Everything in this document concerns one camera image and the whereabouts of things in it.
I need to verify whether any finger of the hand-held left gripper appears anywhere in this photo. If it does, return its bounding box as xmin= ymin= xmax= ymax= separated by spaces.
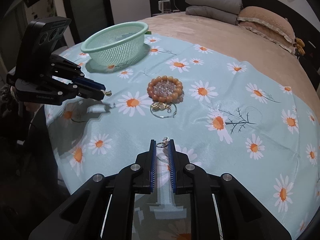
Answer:
xmin=51 ymin=76 xmax=105 ymax=99
xmin=50 ymin=55 xmax=105 ymax=90

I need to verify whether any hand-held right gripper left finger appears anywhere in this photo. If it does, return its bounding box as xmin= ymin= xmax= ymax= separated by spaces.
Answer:
xmin=28 ymin=139 xmax=157 ymax=240

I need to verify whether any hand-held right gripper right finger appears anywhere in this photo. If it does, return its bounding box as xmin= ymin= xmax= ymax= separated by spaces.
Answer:
xmin=168 ymin=139 xmax=288 ymax=240

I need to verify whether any mint green plastic basket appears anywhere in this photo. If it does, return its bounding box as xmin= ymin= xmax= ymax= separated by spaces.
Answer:
xmin=81 ymin=21 xmax=149 ymax=67

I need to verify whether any thin silver bangle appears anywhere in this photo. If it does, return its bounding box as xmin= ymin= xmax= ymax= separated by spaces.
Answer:
xmin=149 ymin=103 xmax=177 ymax=118

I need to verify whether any gold charm chain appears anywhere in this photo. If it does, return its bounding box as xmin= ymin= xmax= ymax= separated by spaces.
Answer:
xmin=151 ymin=102 xmax=172 ymax=112

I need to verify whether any pink crystal bead bracelet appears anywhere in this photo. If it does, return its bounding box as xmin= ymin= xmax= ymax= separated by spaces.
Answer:
xmin=153 ymin=84 xmax=185 ymax=103

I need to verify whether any orange bead bracelet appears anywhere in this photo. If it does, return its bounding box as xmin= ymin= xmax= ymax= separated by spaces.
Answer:
xmin=147 ymin=75 xmax=184 ymax=103

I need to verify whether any daisy printed cloth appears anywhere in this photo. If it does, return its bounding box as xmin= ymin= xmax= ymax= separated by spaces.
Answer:
xmin=44 ymin=33 xmax=319 ymax=240

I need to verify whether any dark wooden door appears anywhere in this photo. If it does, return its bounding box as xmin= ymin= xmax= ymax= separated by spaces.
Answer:
xmin=61 ymin=0 xmax=114 ymax=48

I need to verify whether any grey nightstand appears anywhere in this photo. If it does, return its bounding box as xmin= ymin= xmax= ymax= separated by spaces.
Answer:
xmin=151 ymin=9 xmax=187 ymax=17

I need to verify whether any small white appliance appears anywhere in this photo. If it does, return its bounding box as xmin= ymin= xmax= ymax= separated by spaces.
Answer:
xmin=158 ymin=0 xmax=172 ymax=13

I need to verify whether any tan bed blanket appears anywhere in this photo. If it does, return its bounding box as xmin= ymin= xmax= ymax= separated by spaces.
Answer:
xmin=135 ymin=11 xmax=318 ymax=95

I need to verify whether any grey folded quilt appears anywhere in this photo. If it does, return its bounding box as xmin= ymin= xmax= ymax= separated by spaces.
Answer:
xmin=184 ymin=0 xmax=243 ymax=25

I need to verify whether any tan ruffled pillow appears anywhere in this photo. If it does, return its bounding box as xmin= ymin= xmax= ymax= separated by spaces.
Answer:
xmin=237 ymin=6 xmax=295 ymax=43
xmin=237 ymin=21 xmax=294 ymax=54

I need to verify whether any yellow plush toy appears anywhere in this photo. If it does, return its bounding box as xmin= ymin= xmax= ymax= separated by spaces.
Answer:
xmin=293 ymin=37 xmax=306 ymax=57

